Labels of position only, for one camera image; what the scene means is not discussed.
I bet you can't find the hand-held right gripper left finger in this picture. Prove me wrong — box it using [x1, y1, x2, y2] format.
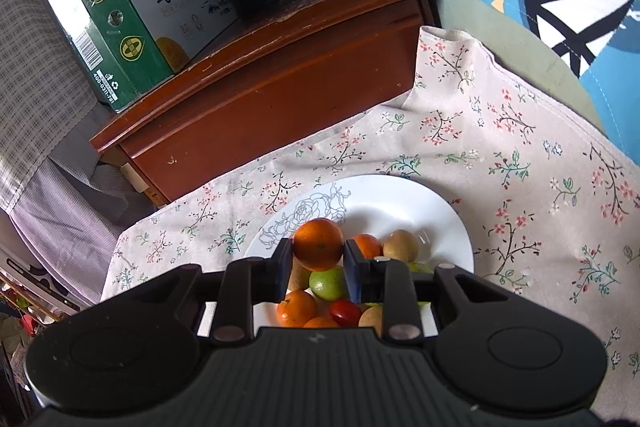
[135, 238, 294, 345]

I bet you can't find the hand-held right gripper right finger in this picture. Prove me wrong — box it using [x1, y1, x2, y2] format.
[343, 239, 506, 343]

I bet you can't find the brown kiwi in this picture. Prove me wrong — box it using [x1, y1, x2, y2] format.
[383, 229, 420, 264]
[289, 257, 313, 294]
[358, 305, 384, 330]

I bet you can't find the red cherry tomato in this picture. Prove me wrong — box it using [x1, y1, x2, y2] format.
[328, 299, 363, 328]

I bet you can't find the white plate with flower print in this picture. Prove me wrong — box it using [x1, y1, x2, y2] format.
[244, 175, 474, 338]

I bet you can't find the open cardboard box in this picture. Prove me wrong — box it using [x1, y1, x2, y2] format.
[120, 161, 169, 208]

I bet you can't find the brown wooden nightstand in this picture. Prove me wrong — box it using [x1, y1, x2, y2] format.
[89, 0, 446, 208]

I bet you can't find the floral tablecloth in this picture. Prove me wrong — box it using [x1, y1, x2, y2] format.
[102, 26, 640, 388]

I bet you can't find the lavender checked cloth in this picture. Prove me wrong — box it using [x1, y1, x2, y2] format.
[0, 0, 157, 305]

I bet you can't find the grey-green cushion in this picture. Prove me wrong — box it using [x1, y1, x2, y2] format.
[439, 0, 610, 138]

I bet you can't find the green carton box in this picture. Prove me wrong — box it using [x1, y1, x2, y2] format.
[47, 0, 241, 114]

